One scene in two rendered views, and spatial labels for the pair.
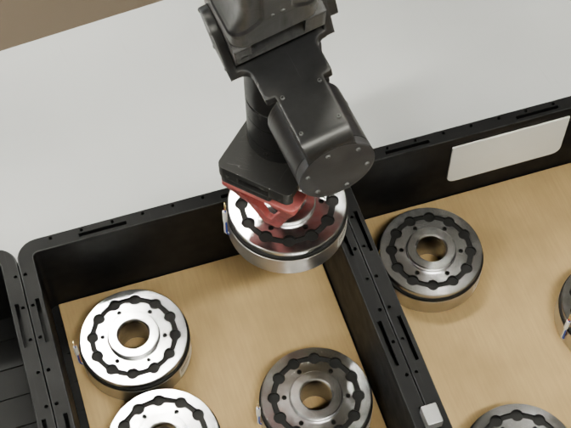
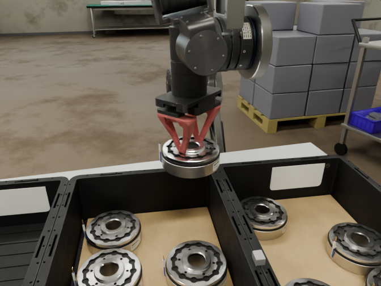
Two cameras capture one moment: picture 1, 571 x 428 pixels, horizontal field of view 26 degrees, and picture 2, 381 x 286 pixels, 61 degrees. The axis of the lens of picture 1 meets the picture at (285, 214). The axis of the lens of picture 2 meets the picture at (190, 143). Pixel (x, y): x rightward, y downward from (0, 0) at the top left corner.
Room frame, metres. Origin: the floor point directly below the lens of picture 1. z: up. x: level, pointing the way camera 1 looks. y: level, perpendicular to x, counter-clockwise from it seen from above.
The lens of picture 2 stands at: (0.07, -0.08, 1.28)
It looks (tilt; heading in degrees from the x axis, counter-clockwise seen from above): 26 degrees down; 9
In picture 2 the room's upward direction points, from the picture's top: straight up
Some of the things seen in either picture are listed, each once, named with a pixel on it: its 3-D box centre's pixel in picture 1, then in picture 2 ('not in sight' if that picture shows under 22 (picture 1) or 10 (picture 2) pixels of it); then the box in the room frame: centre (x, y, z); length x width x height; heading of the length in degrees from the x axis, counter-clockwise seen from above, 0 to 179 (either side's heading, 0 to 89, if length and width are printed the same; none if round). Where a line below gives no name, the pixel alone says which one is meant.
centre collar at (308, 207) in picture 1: (286, 200); (190, 146); (0.57, 0.00, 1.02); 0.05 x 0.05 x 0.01
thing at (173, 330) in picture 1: (133, 337); (113, 227); (0.52, 0.14, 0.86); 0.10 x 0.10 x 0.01
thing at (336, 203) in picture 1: (286, 204); (190, 148); (0.57, 0.00, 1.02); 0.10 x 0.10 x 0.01
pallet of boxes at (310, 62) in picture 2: not in sight; (307, 62); (3.56, -0.75, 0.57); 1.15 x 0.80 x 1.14; 113
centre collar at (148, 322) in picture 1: (133, 335); (113, 225); (0.52, 0.14, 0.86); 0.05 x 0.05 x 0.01
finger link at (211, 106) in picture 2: not in sight; (194, 120); (0.58, -0.01, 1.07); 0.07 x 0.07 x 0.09; 62
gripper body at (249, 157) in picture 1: (283, 119); (189, 81); (0.57, 0.00, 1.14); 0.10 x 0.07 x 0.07; 152
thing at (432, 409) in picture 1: (431, 416); (258, 257); (0.41, -0.12, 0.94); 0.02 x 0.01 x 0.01; 18
